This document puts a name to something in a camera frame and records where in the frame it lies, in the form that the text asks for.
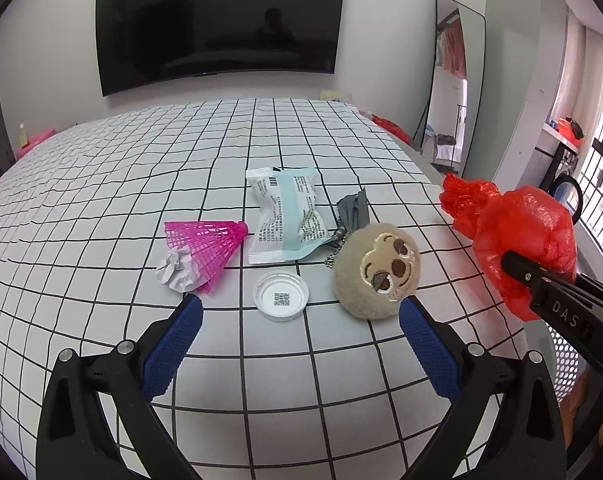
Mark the front-load washing machine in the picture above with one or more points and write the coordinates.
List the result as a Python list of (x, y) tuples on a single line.
[(565, 188)]

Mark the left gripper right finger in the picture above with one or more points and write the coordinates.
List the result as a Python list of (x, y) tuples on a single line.
[(526, 440)]

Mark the white plastic lid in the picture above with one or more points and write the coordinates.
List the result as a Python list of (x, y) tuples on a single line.
[(281, 296)]

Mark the black wall television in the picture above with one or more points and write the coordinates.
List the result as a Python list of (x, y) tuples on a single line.
[(141, 42)]

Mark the grey perforated laundry basket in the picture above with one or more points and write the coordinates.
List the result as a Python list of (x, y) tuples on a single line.
[(563, 361)]

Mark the pink plastic shuttlecock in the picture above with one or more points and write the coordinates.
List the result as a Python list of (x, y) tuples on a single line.
[(211, 245)]

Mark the red plastic bag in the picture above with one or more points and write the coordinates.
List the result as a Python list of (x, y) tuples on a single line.
[(527, 220)]

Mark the grey foil wrapper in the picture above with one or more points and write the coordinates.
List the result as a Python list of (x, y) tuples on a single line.
[(353, 212)]

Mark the pink stool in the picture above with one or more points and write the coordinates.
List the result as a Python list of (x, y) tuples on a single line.
[(27, 142)]

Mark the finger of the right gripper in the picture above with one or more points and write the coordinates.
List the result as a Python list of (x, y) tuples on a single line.
[(533, 275)]

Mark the white paper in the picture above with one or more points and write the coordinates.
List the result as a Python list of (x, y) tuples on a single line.
[(179, 271)]

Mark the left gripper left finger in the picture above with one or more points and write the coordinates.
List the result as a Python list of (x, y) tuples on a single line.
[(74, 440)]

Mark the orange basin on counter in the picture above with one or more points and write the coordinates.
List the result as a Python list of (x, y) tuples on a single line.
[(571, 131)]

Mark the red bag on cabinet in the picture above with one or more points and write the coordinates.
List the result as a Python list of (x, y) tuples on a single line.
[(391, 127)]

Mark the white blue snack packet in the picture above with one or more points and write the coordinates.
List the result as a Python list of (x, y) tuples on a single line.
[(290, 226)]

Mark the beige sloth plush ball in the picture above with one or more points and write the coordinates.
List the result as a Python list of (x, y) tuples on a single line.
[(377, 267)]

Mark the standing floor mirror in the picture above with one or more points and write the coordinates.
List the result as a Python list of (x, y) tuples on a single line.
[(446, 131)]

